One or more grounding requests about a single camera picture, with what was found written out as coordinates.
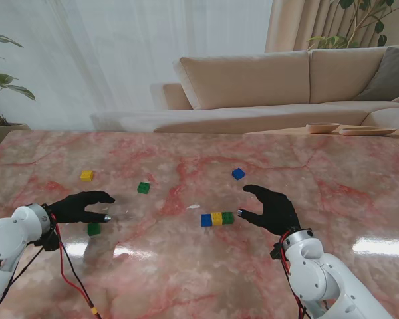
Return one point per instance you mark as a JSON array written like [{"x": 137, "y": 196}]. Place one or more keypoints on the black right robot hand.
[{"x": 279, "y": 216}]

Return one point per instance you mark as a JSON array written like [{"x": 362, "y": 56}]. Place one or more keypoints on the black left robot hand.
[{"x": 71, "y": 209}]

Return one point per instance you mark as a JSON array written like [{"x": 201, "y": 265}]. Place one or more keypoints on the green toy brick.
[
  {"x": 93, "y": 229},
  {"x": 228, "y": 217},
  {"x": 143, "y": 188}
]

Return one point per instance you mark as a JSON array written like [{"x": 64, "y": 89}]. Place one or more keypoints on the blue toy brick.
[
  {"x": 206, "y": 220},
  {"x": 238, "y": 173}
]

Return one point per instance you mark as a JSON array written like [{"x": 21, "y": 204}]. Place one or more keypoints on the yellow toy brick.
[
  {"x": 87, "y": 175},
  {"x": 216, "y": 218}
]

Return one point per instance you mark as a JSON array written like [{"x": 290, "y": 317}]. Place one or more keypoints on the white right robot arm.
[{"x": 319, "y": 276}]

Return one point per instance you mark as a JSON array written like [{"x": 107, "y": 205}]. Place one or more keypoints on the white paper scrap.
[{"x": 193, "y": 206}]

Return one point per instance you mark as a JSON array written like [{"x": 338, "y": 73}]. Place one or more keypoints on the wooden bowl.
[{"x": 322, "y": 128}]

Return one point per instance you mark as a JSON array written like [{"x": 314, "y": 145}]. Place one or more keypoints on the grey plant pot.
[{"x": 3, "y": 133}]

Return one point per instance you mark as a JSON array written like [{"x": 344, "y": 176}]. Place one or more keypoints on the shallow wooden plate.
[{"x": 365, "y": 131}]

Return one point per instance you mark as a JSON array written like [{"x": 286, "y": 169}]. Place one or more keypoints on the beige sofa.
[{"x": 246, "y": 79}]

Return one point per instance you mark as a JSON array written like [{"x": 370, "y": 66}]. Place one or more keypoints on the green leafy potted plant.
[{"x": 6, "y": 78}]

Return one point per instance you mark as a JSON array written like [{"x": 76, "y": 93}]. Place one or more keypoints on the white sheer curtain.
[{"x": 119, "y": 50}]

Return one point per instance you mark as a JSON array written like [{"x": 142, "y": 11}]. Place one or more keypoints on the grey cushion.
[{"x": 389, "y": 76}]

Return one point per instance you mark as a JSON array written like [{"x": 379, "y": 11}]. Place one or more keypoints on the beige curtain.
[{"x": 286, "y": 26}]

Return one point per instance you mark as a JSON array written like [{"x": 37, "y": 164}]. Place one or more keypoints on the tall leafy tree plant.
[{"x": 382, "y": 40}]

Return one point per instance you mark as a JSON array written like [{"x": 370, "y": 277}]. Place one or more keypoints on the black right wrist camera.
[{"x": 276, "y": 252}]

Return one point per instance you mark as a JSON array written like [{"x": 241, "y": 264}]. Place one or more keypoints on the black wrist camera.
[
  {"x": 276, "y": 252},
  {"x": 50, "y": 241}
]

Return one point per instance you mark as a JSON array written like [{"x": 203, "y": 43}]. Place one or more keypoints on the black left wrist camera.
[{"x": 50, "y": 241}]

